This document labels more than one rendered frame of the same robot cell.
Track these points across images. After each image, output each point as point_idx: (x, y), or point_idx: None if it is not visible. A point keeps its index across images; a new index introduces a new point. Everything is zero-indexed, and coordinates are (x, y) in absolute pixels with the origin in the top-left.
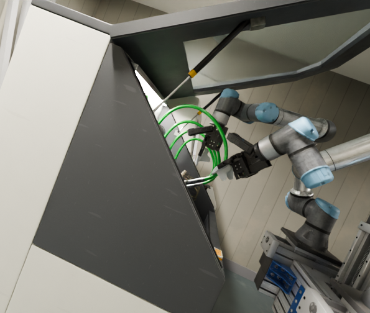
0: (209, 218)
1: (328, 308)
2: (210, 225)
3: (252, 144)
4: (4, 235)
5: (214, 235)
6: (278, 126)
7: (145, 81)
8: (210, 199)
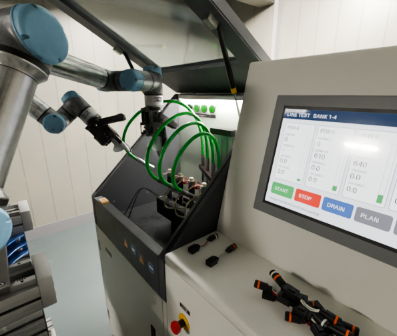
0: (145, 233)
1: (22, 204)
2: (132, 222)
3: (104, 117)
4: None
5: (119, 215)
6: (89, 85)
7: (189, 99)
8: (201, 271)
